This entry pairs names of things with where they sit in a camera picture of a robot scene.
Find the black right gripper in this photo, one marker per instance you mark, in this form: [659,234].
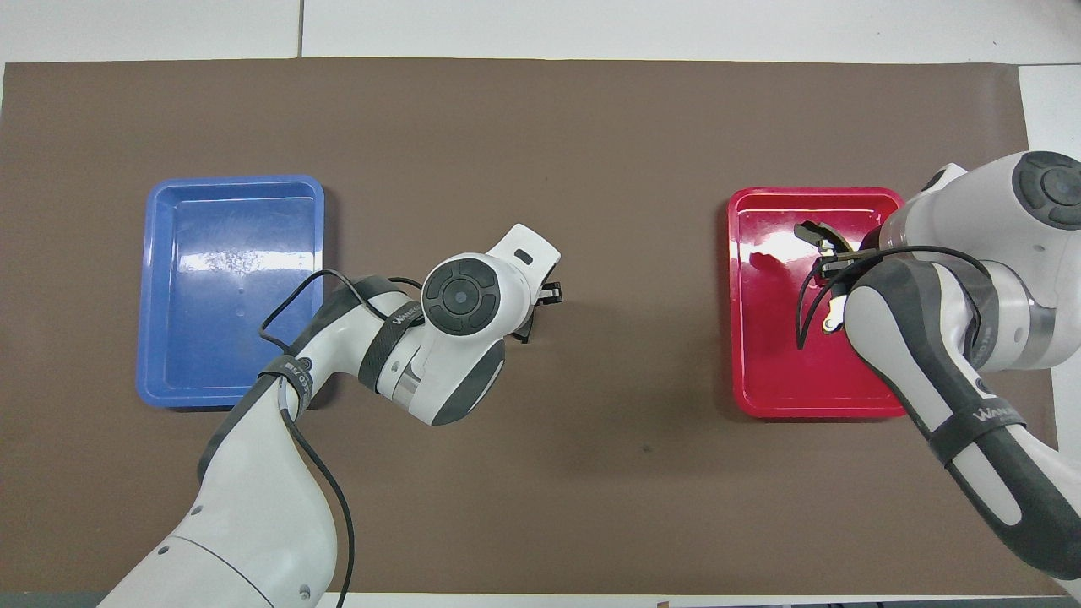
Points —
[861,256]

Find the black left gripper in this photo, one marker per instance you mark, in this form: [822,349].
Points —
[549,293]

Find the curved brake shoe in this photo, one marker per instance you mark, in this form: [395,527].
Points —
[812,232]

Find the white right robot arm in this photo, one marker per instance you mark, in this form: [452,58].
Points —
[954,338]

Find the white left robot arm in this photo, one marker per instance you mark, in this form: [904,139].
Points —
[253,498]

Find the red plastic tray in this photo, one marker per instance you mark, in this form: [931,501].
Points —
[777,363]

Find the brown table mat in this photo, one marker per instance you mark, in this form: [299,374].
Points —
[591,127]

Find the blue plastic tray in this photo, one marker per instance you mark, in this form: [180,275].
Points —
[228,338]

